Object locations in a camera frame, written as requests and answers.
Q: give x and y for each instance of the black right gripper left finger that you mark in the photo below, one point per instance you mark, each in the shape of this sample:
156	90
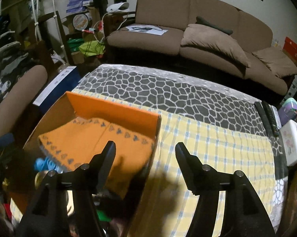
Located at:
46	214

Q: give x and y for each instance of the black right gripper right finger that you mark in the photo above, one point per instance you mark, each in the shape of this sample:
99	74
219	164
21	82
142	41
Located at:
244	213

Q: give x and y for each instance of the orange cloth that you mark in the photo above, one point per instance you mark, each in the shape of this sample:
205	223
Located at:
76	143

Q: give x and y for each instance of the green hair roller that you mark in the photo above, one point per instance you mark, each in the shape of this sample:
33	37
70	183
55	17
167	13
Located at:
102	216

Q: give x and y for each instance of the light blue roller in box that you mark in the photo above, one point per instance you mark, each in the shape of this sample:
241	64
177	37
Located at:
45	164

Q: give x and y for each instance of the orange cardboard box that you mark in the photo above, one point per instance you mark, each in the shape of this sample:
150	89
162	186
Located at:
71	106

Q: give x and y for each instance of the yellow plaid tablecloth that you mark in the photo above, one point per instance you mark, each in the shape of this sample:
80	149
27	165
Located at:
166	207

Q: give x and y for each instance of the white tissue box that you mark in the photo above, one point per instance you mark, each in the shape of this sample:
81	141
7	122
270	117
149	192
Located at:
289	137

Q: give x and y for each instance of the black remote control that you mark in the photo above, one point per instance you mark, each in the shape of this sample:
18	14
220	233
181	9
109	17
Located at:
271	118
264	118

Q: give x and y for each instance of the brown chair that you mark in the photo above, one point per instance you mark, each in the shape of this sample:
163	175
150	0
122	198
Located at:
20	96

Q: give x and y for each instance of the purple container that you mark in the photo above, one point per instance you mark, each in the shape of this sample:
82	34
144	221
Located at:
287	111

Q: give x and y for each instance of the navy blue box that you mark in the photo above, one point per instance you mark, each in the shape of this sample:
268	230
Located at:
67	80

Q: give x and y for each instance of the grey pebble pattern cloth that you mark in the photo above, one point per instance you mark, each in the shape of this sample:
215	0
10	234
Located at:
194	98

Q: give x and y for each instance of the brown cushion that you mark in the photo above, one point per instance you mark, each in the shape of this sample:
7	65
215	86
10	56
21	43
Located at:
276	61
213	40

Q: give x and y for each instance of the green bag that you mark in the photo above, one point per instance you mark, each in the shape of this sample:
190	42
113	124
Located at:
87	48

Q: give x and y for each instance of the red box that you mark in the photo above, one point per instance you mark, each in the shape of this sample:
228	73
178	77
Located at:
290	47

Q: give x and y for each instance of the round tin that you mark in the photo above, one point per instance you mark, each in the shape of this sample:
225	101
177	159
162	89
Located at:
81	21

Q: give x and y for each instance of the papers on sofa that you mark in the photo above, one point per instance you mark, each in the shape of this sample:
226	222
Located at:
147	29

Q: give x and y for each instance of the brown sofa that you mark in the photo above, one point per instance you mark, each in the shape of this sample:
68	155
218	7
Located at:
165	51

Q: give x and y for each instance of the white lamp device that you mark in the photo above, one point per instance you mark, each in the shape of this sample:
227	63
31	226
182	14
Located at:
118	7

